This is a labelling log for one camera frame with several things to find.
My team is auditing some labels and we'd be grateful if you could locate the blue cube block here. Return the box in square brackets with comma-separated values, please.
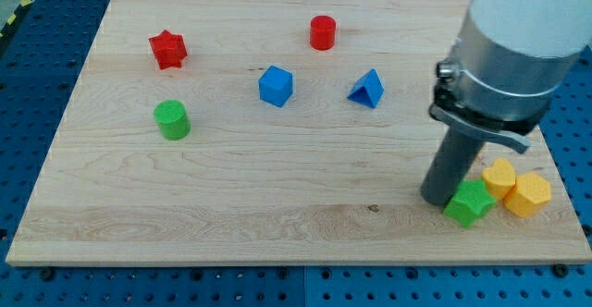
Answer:
[258, 66, 293, 107]

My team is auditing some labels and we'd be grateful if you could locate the yellow heart block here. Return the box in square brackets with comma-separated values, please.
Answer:
[481, 157, 516, 201]

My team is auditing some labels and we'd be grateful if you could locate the blue triangular prism block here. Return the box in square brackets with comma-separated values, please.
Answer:
[347, 69, 384, 109]

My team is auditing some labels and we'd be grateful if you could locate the green cylinder block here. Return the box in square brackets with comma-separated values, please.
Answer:
[154, 99, 191, 141]

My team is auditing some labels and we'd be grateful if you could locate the red cylinder block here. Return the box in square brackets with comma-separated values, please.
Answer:
[309, 15, 337, 51]

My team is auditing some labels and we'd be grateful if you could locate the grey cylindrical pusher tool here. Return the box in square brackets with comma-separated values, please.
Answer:
[420, 128, 484, 206]

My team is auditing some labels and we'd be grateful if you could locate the yellow hexagon block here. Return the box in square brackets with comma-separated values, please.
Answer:
[503, 172, 551, 218]

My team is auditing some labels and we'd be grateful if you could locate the red star block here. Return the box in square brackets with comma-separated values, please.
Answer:
[148, 30, 188, 69]

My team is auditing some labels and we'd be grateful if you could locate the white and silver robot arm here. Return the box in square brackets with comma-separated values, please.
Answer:
[430, 0, 591, 154]

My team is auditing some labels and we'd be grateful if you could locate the light wooden board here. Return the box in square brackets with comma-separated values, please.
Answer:
[6, 0, 591, 267]

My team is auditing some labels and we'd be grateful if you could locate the green star block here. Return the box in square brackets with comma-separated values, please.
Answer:
[443, 179, 497, 228]

